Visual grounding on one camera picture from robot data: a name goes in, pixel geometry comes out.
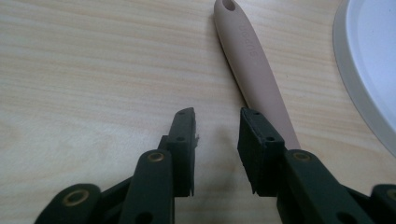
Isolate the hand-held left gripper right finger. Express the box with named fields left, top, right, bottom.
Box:
left=237, top=106, right=286, bottom=198

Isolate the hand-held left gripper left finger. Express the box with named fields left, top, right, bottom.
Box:
left=160, top=106, right=197, bottom=198

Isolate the beige utensil handle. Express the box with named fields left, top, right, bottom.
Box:
left=213, top=0, right=302, bottom=150

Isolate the white round-base stand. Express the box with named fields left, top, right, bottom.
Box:
left=332, top=0, right=396, bottom=159

